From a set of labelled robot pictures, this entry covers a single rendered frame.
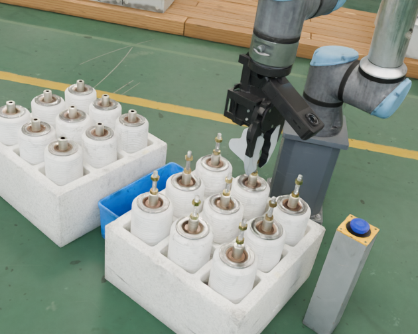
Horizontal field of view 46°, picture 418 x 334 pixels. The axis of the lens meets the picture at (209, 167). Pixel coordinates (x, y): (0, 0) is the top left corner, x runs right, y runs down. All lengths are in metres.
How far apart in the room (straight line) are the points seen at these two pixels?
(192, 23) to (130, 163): 1.54
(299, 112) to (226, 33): 2.02
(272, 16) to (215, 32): 2.04
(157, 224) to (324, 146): 0.55
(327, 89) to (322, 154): 0.19
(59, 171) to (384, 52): 0.85
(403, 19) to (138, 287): 0.87
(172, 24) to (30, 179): 1.68
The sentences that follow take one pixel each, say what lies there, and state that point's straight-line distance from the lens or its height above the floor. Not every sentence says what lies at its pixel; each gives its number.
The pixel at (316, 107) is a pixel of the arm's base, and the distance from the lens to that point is 1.39.
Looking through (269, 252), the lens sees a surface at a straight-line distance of 1.10.
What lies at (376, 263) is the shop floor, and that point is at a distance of 1.53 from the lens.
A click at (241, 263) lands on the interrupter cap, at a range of 1.02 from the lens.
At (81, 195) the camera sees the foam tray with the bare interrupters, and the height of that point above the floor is 0.14.
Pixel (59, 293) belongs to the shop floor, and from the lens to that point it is 1.28.
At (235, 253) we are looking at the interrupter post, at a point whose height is 0.27.
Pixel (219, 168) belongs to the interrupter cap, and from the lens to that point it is 1.27.
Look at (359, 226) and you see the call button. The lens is 1.08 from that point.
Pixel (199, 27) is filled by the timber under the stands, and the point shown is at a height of 0.07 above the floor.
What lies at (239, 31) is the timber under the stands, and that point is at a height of 0.08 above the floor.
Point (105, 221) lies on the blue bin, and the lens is 1.36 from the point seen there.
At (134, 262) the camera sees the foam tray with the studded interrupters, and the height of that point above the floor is 0.13.
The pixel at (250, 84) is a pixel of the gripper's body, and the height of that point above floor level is 0.62.
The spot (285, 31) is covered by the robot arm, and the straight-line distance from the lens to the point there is 0.77.
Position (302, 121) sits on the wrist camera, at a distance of 0.79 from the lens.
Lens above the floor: 0.97
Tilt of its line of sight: 34 degrees down
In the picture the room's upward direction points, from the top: 9 degrees clockwise
